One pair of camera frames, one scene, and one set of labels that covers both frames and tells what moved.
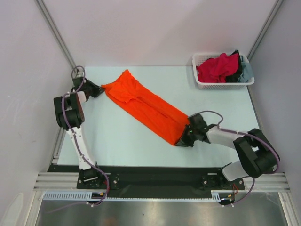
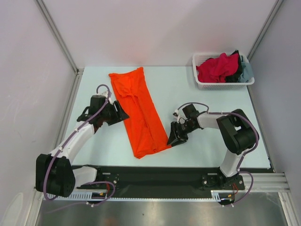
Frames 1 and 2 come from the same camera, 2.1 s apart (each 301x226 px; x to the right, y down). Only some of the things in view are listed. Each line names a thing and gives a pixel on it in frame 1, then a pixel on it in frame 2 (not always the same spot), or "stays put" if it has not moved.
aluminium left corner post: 56,31 stays put
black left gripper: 98,89 -> 119,115
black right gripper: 188,135 -> 178,132
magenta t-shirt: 216,69 stays put
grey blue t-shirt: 247,72 stays put
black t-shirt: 235,77 stays put
